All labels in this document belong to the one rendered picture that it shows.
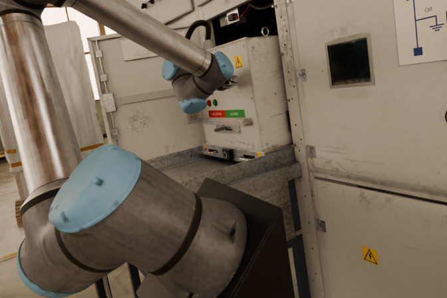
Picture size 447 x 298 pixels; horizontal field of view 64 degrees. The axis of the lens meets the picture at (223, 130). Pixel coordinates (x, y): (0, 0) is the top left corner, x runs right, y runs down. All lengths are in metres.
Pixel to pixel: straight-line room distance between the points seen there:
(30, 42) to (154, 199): 0.51
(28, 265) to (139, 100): 1.42
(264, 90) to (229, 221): 0.95
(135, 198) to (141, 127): 1.54
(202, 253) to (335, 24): 0.92
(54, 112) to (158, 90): 1.28
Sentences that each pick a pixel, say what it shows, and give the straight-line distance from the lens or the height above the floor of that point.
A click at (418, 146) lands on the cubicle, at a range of 1.17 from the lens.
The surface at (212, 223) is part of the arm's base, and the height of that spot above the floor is 1.01.
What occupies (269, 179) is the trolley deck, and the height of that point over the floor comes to 0.82.
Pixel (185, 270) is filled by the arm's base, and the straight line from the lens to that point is 0.60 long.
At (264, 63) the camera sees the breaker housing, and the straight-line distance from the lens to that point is 1.50.
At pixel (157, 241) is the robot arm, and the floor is 1.02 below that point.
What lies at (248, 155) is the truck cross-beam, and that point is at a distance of 1.56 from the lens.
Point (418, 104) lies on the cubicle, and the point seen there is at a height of 1.08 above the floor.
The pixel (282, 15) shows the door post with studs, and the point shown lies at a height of 1.45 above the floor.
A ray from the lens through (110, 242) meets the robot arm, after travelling 0.56.
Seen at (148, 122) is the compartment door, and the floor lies 1.07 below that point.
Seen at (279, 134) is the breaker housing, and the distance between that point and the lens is 1.54.
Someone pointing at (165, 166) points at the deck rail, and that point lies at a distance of 1.85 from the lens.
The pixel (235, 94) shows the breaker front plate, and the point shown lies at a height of 1.17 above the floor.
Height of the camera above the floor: 1.24
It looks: 8 degrees down
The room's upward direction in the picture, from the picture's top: 9 degrees counter-clockwise
